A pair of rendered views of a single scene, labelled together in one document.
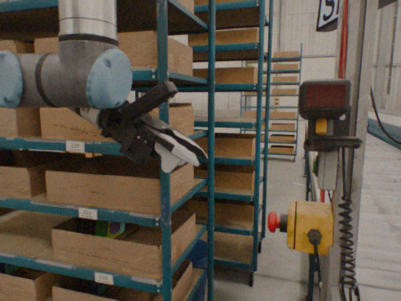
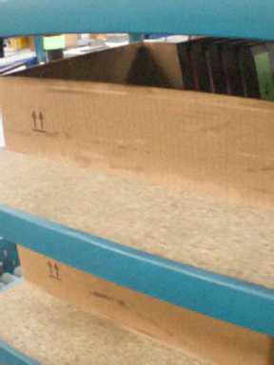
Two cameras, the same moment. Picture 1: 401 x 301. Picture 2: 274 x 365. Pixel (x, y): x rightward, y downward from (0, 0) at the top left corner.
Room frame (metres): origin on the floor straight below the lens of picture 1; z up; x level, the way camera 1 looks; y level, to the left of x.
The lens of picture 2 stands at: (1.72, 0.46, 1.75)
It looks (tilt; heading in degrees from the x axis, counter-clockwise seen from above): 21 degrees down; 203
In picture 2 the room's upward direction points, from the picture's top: 4 degrees counter-clockwise
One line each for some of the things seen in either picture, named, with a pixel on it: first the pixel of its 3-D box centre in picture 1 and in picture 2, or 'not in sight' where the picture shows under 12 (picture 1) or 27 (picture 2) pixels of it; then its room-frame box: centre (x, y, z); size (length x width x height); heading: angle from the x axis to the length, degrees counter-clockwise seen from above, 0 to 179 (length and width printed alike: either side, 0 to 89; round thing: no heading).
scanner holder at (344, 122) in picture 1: (335, 127); not in sight; (0.46, -0.20, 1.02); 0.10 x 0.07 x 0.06; 162
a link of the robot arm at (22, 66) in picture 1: (31, 81); not in sight; (0.56, 0.30, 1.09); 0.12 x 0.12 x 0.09; 73
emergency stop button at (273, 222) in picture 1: (279, 222); not in sight; (0.55, -0.14, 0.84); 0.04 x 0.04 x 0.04; 72
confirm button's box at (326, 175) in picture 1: (325, 166); not in sight; (0.53, -0.21, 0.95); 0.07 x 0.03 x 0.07; 162
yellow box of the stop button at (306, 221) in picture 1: (304, 233); not in sight; (0.50, -0.17, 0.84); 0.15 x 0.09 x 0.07; 162
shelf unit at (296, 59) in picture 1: (270, 103); not in sight; (5.63, -1.22, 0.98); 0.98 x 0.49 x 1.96; 73
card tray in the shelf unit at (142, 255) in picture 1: (128, 232); not in sight; (1.07, 0.26, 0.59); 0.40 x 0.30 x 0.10; 70
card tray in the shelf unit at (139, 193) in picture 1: (125, 179); not in sight; (1.06, 0.26, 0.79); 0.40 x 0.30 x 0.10; 73
